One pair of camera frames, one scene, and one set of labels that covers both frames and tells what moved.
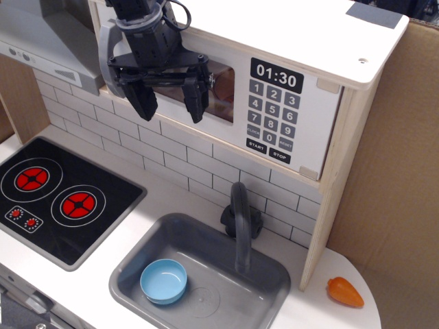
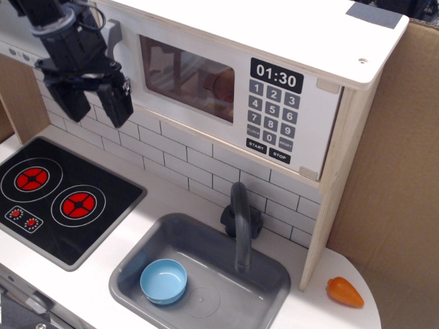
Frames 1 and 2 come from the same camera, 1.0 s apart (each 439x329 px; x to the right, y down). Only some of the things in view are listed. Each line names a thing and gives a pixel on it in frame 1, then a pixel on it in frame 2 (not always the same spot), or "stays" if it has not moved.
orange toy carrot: [341, 290] stays
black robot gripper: [156, 57] → [76, 58]
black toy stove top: [62, 205] stays
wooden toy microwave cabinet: [293, 81] stays
